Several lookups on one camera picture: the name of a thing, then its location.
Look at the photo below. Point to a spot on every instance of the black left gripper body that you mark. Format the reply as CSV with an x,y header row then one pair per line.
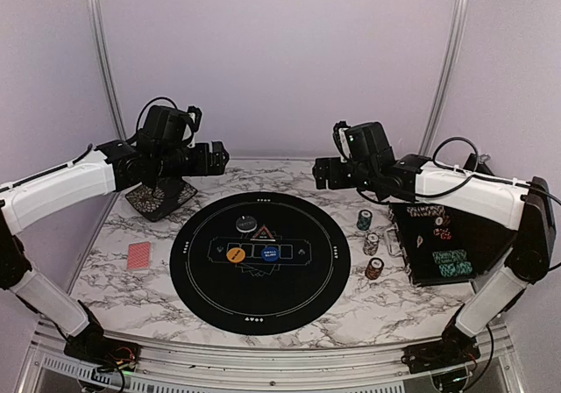
x,y
171,163

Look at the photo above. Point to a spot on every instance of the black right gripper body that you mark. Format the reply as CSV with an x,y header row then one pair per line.
x,y
360,175

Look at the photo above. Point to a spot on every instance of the white red chip stack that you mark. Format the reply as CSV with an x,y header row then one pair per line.
x,y
371,244

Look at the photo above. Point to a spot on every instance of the black dealer button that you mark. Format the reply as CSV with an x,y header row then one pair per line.
x,y
246,224

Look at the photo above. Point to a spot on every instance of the orange big blind button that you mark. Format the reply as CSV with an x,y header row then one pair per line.
x,y
236,255

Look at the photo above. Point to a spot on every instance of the red triangular all-in marker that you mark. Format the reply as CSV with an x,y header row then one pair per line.
x,y
263,234

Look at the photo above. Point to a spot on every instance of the blue small blind button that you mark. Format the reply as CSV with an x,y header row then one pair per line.
x,y
270,253

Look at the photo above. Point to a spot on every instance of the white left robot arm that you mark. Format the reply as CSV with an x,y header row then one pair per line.
x,y
101,170

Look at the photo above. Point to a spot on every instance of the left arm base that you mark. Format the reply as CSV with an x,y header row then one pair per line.
x,y
92,345

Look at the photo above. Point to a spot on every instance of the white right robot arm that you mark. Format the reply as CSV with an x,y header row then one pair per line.
x,y
528,262

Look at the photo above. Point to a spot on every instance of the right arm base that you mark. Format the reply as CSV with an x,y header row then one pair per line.
x,y
440,354

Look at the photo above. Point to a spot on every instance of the black floral patterned pouch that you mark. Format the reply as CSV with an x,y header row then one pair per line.
x,y
168,195

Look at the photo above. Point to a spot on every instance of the green poker chip stack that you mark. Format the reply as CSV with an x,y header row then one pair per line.
x,y
364,220

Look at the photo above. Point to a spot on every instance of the red brown chip stack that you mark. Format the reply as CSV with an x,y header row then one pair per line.
x,y
374,268

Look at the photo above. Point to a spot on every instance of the red playing card deck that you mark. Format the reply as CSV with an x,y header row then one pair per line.
x,y
139,256

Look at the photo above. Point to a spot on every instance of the black poker chip case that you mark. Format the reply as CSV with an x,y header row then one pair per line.
x,y
459,225

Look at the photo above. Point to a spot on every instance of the round black poker mat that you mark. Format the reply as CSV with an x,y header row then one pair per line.
x,y
255,297

